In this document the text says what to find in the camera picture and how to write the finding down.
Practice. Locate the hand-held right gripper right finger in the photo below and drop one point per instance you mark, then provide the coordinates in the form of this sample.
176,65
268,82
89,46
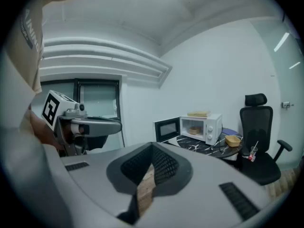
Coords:
202,186

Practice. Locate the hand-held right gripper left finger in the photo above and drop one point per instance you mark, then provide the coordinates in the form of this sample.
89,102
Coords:
95,174

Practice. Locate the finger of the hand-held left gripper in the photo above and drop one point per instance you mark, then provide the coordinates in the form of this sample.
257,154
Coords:
104,126

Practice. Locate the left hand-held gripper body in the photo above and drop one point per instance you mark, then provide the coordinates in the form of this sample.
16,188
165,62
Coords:
51,108

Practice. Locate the white microwave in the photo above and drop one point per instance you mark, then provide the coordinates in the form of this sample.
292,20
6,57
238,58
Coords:
212,127

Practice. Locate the person's left forearm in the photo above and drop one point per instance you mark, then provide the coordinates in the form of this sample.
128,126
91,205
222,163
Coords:
41,129

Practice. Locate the round black marble table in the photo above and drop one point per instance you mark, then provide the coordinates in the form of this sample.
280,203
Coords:
190,147

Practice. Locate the beige printed t-shirt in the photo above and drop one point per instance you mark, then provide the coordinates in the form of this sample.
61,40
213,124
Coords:
28,56

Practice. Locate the blue notebook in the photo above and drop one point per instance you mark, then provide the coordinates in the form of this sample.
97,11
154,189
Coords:
231,131

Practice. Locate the clear cup with straw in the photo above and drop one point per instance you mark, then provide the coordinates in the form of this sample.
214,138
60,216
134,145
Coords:
254,150

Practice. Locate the black mesh office chair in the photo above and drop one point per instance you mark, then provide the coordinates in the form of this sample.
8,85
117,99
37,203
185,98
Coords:
256,120

